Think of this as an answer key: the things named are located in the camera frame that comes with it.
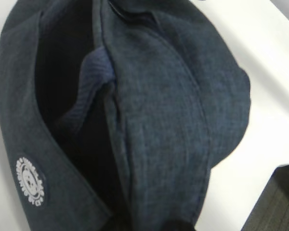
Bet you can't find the navy blue lunch bag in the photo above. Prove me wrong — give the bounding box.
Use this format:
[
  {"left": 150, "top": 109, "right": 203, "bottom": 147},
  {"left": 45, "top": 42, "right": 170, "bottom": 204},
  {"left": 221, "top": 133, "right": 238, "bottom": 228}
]
[{"left": 0, "top": 0, "right": 250, "bottom": 231}]

